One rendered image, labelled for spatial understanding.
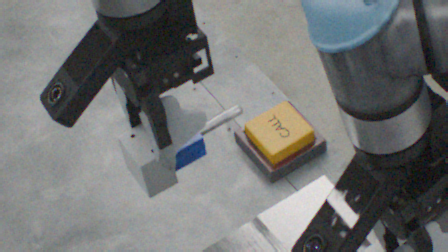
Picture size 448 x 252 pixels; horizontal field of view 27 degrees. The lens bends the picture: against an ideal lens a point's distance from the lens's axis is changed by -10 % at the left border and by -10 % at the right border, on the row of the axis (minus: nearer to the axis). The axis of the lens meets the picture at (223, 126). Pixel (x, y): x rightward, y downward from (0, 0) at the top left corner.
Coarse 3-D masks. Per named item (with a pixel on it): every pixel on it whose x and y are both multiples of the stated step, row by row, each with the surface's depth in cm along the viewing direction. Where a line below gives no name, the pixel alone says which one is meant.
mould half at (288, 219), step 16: (304, 192) 103; (320, 192) 103; (272, 208) 103; (288, 208) 102; (304, 208) 102; (256, 224) 102; (272, 224) 101; (288, 224) 101; (304, 224) 101; (224, 240) 101; (240, 240) 101; (256, 240) 101; (272, 240) 100; (288, 240) 100
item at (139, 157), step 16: (224, 112) 106; (240, 112) 106; (144, 128) 103; (208, 128) 105; (128, 144) 102; (144, 144) 102; (192, 144) 103; (128, 160) 104; (144, 160) 100; (176, 160) 103; (192, 160) 104; (144, 176) 101; (160, 176) 102; (176, 176) 104; (160, 192) 104
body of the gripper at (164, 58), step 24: (168, 0) 88; (120, 24) 86; (144, 24) 86; (168, 24) 91; (192, 24) 92; (144, 48) 91; (168, 48) 91; (192, 48) 92; (120, 72) 93; (144, 72) 91; (168, 72) 94; (192, 72) 94
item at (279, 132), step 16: (272, 112) 118; (288, 112) 118; (256, 128) 117; (272, 128) 117; (288, 128) 116; (304, 128) 116; (256, 144) 117; (272, 144) 115; (288, 144) 115; (304, 144) 116; (272, 160) 115
